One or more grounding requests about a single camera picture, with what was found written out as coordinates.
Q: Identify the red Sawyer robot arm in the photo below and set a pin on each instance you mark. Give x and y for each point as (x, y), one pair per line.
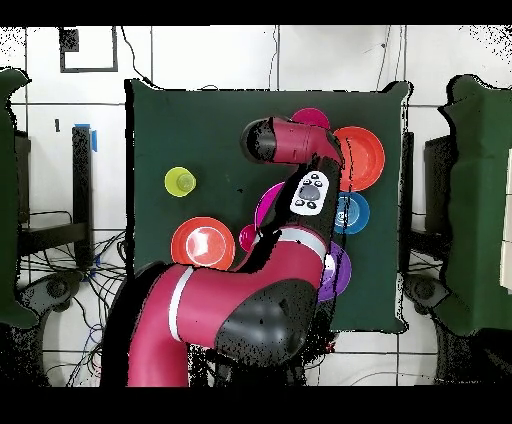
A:
(240, 296)

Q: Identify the red cup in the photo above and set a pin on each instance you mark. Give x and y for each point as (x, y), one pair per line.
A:
(246, 238)

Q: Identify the orange bowl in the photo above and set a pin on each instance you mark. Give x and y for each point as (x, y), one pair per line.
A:
(202, 244)
(366, 158)

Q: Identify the large magenta bowl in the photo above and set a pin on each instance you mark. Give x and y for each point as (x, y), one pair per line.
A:
(266, 200)

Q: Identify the black metal frame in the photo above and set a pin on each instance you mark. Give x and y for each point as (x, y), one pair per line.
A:
(52, 236)

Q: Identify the small red and grey item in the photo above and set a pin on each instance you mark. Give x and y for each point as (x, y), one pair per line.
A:
(331, 347)

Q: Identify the black pedestal foot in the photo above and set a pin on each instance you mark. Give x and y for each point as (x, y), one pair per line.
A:
(424, 290)
(56, 288)

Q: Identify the dark green table cloth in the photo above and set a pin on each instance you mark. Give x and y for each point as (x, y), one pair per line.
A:
(180, 120)

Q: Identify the purple bowl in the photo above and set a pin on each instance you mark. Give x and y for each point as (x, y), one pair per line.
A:
(340, 272)

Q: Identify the black square floor frame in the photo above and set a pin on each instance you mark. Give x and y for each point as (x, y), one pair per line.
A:
(88, 69)

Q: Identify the small crimson bowl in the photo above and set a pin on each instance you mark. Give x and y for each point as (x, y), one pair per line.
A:
(312, 116)

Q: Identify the straight-sided blue bowl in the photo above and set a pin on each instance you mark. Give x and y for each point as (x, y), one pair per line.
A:
(356, 212)

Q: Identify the black post with blue tape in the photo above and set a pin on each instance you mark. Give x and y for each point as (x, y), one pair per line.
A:
(82, 192)

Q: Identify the green cloth covered table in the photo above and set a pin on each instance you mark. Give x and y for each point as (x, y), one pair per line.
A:
(480, 200)
(6, 200)

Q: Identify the yellow cup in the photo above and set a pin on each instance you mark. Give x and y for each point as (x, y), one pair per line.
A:
(180, 182)

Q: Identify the black box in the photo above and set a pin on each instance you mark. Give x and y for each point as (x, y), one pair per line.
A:
(438, 184)

